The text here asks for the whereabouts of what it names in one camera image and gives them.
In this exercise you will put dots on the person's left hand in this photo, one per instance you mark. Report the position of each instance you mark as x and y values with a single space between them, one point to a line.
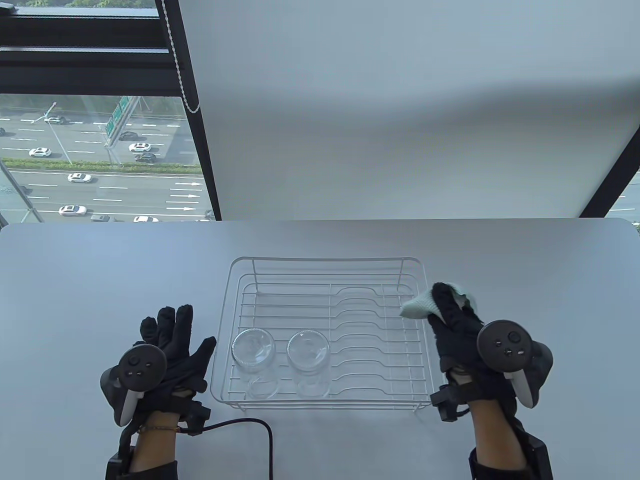
177 350

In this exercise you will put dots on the black slanted window bar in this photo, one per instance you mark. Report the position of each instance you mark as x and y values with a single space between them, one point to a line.
612 185

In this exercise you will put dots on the person's left forearm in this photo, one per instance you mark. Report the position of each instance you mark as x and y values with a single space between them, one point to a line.
155 445

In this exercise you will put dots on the clear glass water cup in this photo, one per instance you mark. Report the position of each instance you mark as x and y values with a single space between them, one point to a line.
308 350
253 350

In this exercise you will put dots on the person's right hand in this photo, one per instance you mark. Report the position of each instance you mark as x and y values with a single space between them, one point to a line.
457 340

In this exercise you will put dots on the person's right forearm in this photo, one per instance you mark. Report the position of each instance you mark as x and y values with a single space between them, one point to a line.
497 435

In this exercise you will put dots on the green highway sign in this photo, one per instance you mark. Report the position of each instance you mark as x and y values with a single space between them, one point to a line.
119 112

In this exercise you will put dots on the white roller blind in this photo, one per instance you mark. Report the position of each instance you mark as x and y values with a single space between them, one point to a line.
400 100

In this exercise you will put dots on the dark grey handheld controller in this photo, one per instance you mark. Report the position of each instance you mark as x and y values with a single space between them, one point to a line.
142 367
505 345

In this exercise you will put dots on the green fish scale cleaning cloth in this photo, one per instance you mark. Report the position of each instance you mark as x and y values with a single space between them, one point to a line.
417 305

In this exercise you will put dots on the black window frame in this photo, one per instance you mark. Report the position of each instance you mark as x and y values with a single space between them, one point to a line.
75 60

